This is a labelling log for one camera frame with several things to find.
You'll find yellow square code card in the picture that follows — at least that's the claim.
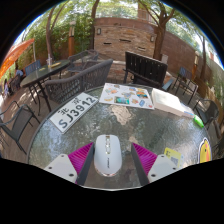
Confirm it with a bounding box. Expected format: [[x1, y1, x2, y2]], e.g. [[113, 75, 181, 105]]
[[163, 147, 183, 168]]

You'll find dark patio table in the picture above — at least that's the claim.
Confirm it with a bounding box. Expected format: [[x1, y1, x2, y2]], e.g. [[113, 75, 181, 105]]
[[19, 59, 71, 116]]

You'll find grey wicker chair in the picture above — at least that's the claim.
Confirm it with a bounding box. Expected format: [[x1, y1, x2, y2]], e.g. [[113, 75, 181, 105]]
[[44, 59, 114, 105], [67, 49, 100, 74]]

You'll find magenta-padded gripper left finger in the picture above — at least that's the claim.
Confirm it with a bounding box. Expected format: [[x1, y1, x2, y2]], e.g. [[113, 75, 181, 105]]
[[43, 142, 95, 186]]

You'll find dark slatted chair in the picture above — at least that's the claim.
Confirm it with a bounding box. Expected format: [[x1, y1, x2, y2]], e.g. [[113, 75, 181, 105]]
[[173, 66, 199, 106]]

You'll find wooden lamp post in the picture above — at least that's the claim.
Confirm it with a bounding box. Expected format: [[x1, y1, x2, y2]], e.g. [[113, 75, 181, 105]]
[[192, 50, 201, 81], [68, 21, 77, 58]]

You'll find small green bar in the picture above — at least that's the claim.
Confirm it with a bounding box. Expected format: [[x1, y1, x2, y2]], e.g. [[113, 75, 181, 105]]
[[193, 114, 205, 129]]

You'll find colourful picture sheet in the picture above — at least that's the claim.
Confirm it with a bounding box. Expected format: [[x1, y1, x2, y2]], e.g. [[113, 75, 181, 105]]
[[99, 82, 155, 110]]

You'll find yellow duck-shaped mouse pad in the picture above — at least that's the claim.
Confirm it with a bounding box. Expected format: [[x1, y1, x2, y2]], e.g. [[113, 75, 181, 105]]
[[198, 138, 213, 164]]

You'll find white computer mouse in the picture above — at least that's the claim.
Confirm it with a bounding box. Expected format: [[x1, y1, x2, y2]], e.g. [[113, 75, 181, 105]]
[[93, 134, 123, 178]]

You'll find orange parasol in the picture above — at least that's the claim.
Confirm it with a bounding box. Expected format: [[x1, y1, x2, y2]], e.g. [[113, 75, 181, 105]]
[[0, 38, 35, 79]]

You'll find black metal mesh chair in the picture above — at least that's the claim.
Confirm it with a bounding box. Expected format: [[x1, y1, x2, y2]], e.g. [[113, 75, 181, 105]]
[[193, 98, 220, 129], [213, 133, 224, 158], [0, 100, 41, 154]]

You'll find person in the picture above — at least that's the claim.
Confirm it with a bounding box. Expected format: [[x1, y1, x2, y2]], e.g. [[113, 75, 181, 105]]
[[13, 66, 24, 79]]

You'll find small pale blue book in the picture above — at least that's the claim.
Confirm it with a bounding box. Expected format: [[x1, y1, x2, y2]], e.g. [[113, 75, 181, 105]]
[[181, 103, 196, 119]]

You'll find white licence plate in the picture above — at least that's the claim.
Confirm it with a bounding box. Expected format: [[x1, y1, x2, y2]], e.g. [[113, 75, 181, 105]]
[[49, 92, 100, 135]]

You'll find blue-grey chair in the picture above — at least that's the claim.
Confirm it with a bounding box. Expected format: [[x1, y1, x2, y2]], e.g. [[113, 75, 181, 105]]
[[24, 59, 42, 76]]

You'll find black slatted chair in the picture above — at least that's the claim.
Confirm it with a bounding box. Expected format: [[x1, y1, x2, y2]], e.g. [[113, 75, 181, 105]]
[[123, 50, 174, 92]]

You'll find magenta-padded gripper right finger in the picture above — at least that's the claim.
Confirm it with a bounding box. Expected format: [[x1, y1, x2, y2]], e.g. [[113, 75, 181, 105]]
[[130, 142, 181, 187]]

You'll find large tree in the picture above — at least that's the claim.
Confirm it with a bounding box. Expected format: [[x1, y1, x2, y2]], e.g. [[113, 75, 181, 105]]
[[138, 0, 176, 61]]

